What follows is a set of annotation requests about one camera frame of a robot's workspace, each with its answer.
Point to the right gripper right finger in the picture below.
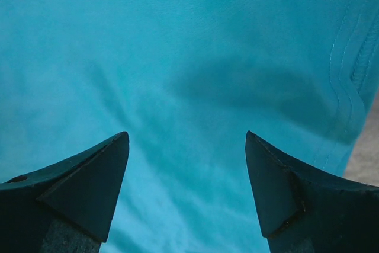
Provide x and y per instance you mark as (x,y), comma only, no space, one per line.
(301,208)

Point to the teal t-shirt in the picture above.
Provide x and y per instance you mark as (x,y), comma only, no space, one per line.
(187,79)

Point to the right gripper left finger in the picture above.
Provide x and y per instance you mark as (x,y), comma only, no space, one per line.
(67,206)

